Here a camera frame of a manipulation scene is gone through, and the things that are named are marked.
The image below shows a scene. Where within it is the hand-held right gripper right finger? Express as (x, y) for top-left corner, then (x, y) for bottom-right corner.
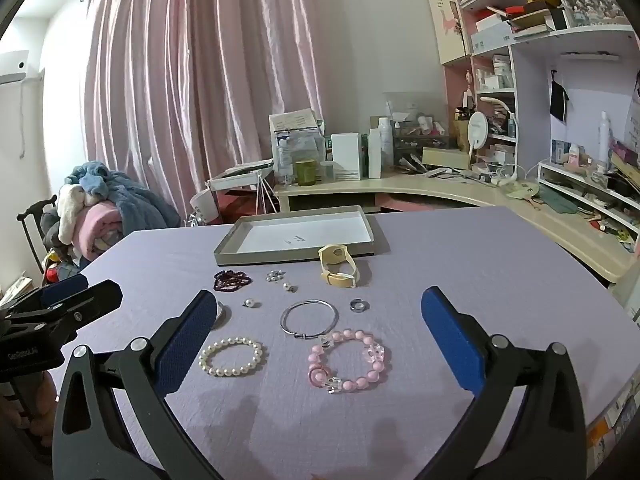
(421, 286), (587, 480)

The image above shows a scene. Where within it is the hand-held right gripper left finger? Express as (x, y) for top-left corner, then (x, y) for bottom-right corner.
(52, 289), (223, 480)

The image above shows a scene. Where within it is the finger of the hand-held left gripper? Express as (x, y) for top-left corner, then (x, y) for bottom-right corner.
(10, 274), (91, 313)
(15, 280), (124, 333)

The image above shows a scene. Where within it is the white pearl bracelet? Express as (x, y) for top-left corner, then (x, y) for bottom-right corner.
(198, 337), (265, 378)

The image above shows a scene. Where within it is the dark red bead bracelet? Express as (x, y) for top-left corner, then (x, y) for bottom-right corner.
(213, 269), (253, 292)

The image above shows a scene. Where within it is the pink bead bracelet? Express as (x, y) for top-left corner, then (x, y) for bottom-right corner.
(307, 329), (386, 395)

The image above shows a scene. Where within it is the silver bangle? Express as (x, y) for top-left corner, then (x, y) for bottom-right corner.
(279, 299), (340, 339)

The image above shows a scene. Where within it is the grey cardboard tray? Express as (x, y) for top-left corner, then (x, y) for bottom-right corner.
(214, 205), (375, 267)

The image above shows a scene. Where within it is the person's left hand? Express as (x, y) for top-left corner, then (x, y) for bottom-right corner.
(0, 375), (57, 431)

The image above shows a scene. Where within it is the pink blanket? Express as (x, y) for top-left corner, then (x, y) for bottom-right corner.
(74, 206), (125, 262)

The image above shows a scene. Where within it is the black chair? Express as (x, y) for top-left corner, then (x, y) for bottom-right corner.
(17, 195), (59, 262)

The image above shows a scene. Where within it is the cream plush cloth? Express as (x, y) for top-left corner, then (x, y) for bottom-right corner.
(56, 184), (101, 247)

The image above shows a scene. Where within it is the blue fluffy blanket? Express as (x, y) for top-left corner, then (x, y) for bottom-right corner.
(65, 161), (182, 233)

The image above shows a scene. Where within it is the white bin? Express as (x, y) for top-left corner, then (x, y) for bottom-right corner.
(189, 190), (219, 224)

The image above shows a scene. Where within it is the beige corner desk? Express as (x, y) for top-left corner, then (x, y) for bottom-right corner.
(272, 166), (637, 284)

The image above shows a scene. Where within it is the round hand fan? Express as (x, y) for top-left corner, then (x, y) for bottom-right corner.
(499, 182), (542, 202)

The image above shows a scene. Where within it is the white side table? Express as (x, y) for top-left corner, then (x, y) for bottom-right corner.
(207, 158), (277, 222)

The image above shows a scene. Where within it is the beige flat box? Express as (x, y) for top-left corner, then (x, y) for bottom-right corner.
(422, 147), (472, 170)

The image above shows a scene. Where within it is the tall white box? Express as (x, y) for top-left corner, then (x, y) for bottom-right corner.
(368, 128), (383, 180)

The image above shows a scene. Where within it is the white desk lamp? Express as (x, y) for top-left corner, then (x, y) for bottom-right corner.
(479, 96), (522, 189)

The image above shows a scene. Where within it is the white desktop shelf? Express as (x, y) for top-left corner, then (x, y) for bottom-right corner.
(537, 159), (640, 242)

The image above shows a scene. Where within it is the green jar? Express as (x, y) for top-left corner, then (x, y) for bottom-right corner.
(293, 158), (319, 187)

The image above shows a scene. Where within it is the white carton box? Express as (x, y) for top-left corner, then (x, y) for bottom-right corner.
(330, 132), (362, 181)

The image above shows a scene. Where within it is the white spray bottle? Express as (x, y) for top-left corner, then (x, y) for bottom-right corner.
(378, 117), (395, 169)

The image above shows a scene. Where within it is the round white mirror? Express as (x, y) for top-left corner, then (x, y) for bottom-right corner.
(467, 111), (490, 154)

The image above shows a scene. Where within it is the clear acrylic organizer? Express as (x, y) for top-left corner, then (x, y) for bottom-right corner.
(382, 92), (451, 166)

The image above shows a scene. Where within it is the white air conditioner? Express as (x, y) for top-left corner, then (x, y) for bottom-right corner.
(0, 50), (30, 85)

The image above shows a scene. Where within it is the pink curtain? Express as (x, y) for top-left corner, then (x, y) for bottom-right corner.
(80, 0), (351, 221)

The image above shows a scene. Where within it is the plastic wrapped box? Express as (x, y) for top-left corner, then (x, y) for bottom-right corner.
(268, 108), (326, 187)

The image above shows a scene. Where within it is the black pouch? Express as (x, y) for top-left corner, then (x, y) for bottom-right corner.
(548, 70), (570, 124)

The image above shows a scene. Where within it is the pink white bookshelf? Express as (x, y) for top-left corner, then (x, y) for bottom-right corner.
(445, 0), (640, 248)

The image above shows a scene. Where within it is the yellow strap watch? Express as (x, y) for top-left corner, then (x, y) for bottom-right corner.
(318, 244), (359, 290)

